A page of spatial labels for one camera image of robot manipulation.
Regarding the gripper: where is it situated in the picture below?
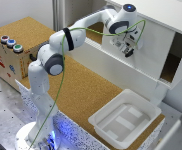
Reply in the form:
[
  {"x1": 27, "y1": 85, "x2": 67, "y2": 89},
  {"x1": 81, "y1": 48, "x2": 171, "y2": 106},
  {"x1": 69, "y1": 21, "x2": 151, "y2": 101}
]
[{"x1": 110, "y1": 30, "x2": 145, "y2": 56}]

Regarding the white sliding door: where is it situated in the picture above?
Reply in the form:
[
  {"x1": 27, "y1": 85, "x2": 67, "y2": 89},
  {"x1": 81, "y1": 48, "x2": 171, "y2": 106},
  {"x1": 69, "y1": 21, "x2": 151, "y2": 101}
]
[{"x1": 101, "y1": 19, "x2": 176, "y2": 82}]

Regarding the white cabinet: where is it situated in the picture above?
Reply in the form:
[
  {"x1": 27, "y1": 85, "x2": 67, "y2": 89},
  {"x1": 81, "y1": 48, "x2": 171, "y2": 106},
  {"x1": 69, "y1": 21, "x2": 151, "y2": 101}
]
[{"x1": 63, "y1": 0, "x2": 182, "y2": 107}]

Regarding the white plastic box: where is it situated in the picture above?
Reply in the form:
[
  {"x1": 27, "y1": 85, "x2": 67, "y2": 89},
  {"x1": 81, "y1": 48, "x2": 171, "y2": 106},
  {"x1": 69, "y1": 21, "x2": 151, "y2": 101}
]
[{"x1": 87, "y1": 88, "x2": 163, "y2": 150}]

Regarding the wooden drawer box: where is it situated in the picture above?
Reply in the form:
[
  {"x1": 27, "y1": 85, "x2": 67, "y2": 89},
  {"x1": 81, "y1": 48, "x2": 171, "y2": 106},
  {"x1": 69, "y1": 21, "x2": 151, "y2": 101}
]
[{"x1": 0, "y1": 16, "x2": 56, "y2": 92}]

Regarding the green button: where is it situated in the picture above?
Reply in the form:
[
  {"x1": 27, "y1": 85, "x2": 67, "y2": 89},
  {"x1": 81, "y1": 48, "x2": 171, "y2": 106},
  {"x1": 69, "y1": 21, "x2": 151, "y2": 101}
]
[{"x1": 12, "y1": 43, "x2": 24, "y2": 54}]

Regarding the blue button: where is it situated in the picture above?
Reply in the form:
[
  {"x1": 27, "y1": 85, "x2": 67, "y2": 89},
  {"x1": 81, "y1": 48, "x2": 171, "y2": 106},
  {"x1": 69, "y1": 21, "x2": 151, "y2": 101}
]
[{"x1": 6, "y1": 38, "x2": 17, "y2": 49}]

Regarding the red button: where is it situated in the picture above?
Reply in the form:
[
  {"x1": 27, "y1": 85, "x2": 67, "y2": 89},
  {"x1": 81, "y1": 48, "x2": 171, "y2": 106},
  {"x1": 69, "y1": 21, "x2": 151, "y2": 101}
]
[{"x1": 0, "y1": 34, "x2": 11, "y2": 45}]

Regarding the black door handle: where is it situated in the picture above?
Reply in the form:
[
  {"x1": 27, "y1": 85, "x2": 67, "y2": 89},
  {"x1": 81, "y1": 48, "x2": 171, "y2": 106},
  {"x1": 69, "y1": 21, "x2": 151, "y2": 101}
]
[{"x1": 125, "y1": 47, "x2": 136, "y2": 59}]

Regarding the green cable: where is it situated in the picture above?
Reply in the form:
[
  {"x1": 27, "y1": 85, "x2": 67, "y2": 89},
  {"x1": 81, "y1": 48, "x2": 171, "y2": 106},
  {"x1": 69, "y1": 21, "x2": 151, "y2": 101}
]
[{"x1": 28, "y1": 19, "x2": 147, "y2": 150}]

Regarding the black drawer handle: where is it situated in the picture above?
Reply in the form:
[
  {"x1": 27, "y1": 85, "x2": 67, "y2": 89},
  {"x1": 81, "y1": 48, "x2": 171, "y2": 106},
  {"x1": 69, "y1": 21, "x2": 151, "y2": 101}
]
[{"x1": 29, "y1": 53, "x2": 38, "y2": 62}]

